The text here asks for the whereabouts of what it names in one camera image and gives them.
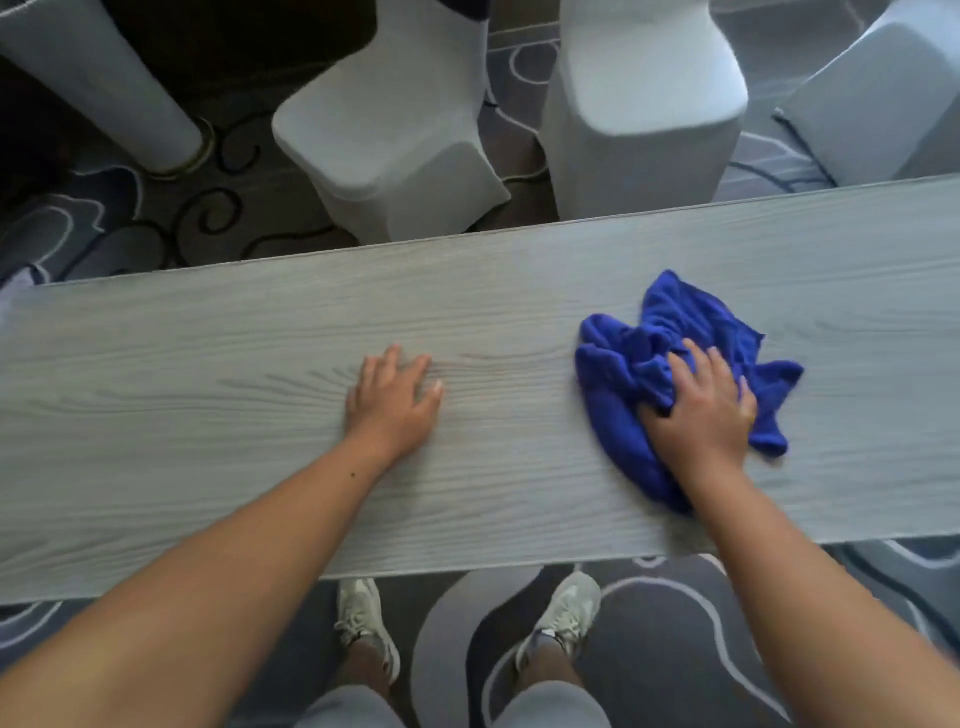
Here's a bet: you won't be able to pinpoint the person's left leg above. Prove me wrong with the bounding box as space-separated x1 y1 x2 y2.
341 637 393 690

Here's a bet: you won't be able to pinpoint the tall white planter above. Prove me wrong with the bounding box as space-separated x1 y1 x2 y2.
0 0 217 181

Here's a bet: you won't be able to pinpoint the person's right leg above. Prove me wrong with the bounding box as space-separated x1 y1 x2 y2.
517 638 586 693

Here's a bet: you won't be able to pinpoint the person's leg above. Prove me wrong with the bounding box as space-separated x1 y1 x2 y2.
341 637 393 690
517 638 586 693

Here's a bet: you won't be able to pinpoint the person's left hand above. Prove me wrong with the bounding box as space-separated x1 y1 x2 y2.
343 344 445 464

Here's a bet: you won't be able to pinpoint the blue microfibre cloth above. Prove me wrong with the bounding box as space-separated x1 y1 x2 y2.
575 269 805 515

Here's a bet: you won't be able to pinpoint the person's white right shoe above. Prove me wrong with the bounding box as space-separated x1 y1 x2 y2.
515 571 603 673

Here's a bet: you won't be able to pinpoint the person's right forearm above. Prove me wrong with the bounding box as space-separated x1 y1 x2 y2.
686 457 960 728

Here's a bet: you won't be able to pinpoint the person's white left shoe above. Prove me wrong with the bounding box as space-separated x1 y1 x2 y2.
333 577 401 685

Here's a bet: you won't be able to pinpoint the person's right hand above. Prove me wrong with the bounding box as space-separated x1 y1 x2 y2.
637 338 759 496

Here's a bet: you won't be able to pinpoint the person's grey shorts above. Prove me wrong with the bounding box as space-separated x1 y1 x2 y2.
296 678 613 728

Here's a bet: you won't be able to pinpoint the white covered chair purple sash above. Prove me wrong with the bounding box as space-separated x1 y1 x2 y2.
271 0 513 245
539 0 750 221
773 0 960 189

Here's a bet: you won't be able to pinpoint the person's left forearm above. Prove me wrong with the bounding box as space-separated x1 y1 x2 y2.
0 431 391 728

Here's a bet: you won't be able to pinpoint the person's white shoe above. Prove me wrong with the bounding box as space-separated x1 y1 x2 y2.
333 577 401 685
515 571 603 673

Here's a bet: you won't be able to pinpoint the grey wooden table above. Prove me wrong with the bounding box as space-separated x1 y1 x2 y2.
0 173 960 604

